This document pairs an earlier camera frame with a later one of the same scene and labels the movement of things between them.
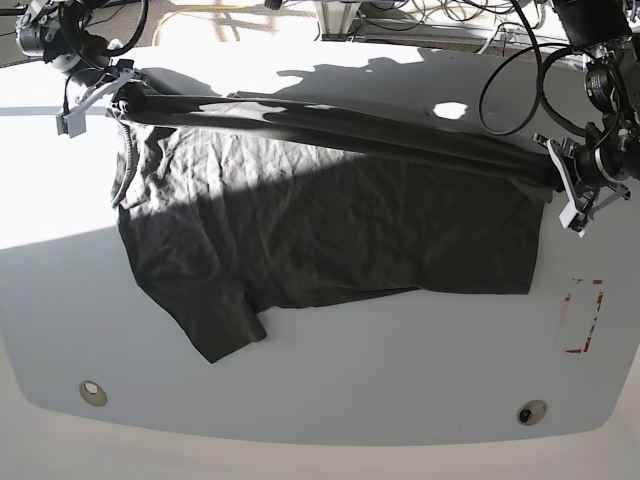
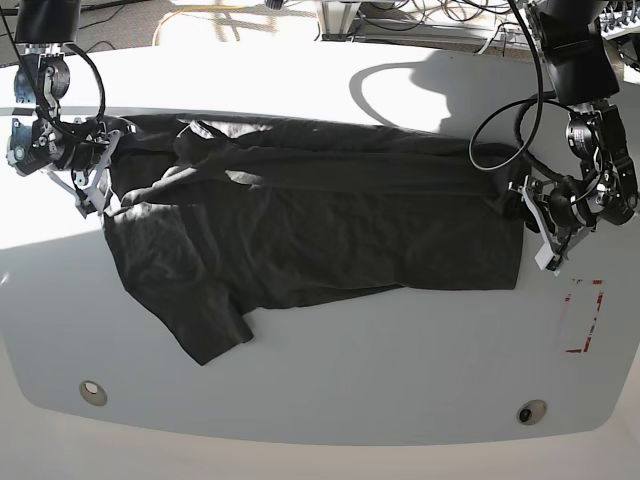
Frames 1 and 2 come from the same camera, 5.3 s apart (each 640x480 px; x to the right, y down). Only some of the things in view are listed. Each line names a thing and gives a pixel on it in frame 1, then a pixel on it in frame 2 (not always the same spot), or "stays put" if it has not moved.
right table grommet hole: (532, 413) stays put
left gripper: (122, 73) → (84, 156)
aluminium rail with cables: (462, 35) stays put
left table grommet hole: (93, 393) stays put
